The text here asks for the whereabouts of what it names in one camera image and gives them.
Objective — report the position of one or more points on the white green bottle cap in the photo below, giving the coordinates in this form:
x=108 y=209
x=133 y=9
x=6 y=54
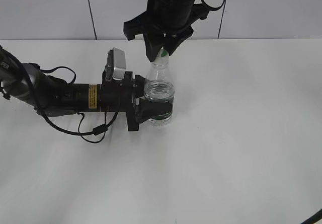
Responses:
x=162 y=59

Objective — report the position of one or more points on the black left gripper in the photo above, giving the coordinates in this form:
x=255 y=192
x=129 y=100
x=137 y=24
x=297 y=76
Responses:
x=120 y=95

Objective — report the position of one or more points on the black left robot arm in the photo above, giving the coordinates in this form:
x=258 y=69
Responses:
x=51 y=96

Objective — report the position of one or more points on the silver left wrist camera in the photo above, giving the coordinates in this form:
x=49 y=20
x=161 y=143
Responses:
x=115 y=67

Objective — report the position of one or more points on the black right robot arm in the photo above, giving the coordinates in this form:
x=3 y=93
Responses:
x=165 y=10

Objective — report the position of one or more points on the clear Cestbon water bottle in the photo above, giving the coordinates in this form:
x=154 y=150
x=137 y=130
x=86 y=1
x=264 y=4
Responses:
x=159 y=85

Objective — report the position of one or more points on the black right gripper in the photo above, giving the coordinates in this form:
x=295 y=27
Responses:
x=153 y=31

